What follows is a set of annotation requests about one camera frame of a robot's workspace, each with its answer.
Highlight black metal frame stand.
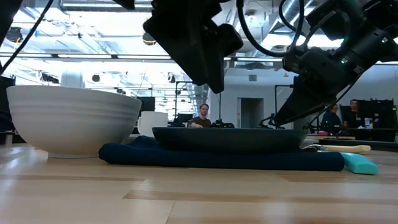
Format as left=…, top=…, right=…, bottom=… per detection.
left=175, top=80, right=194, bottom=119
left=274, top=83, right=295, bottom=125

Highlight dark navy plate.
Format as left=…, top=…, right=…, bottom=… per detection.
left=151, top=126, right=308, bottom=154

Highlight white ribbed bowl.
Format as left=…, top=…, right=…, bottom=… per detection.
left=6, top=85, right=142, bottom=159

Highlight person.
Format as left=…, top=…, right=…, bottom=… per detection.
left=343, top=98, right=363, bottom=129
left=320, top=104, right=343, bottom=134
left=188, top=103, right=213, bottom=128

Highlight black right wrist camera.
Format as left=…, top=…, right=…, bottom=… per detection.
left=310, top=7, right=352, bottom=41

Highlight white pillar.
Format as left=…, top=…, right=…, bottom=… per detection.
left=60, top=70, right=85, bottom=88

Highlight black right gripper cable loop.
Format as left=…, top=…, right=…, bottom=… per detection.
left=235, top=0, right=308, bottom=58

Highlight silver ventilation duct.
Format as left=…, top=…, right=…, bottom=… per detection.
left=264, top=0, right=312, bottom=35

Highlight black ceiling cable reel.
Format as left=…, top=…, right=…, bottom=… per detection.
left=142, top=32, right=157, bottom=47

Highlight black equipment rack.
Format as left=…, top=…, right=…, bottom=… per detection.
left=0, top=76, right=16, bottom=131

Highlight teal handled metal spoon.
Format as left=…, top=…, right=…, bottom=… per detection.
left=340, top=151, right=379, bottom=175

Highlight black equipment boxes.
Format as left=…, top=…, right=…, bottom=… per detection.
left=338, top=98, right=397, bottom=142

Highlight cream handled cutlery piece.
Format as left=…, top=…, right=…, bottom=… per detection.
left=303, top=144, right=371, bottom=154

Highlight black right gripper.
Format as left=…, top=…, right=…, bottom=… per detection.
left=272, top=47, right=365, bottom=127

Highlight grey door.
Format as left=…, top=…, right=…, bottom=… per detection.
left=237, top=98, right=264, bottom=129

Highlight navy cloth napkin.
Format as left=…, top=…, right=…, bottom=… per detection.
left=98, top=135, right=345, bottom=172

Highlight white mug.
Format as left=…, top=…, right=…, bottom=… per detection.
left=137, top=111, right=169, bottom=138

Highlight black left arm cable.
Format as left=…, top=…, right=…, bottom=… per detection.
left=0, top=0, right=54, bottom=75

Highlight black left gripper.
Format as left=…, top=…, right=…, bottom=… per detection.
left=142, top=0, right=244, bottom=93

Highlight black monitor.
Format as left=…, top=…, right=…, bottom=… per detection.
left=136, top=96, right=155, bottom=113

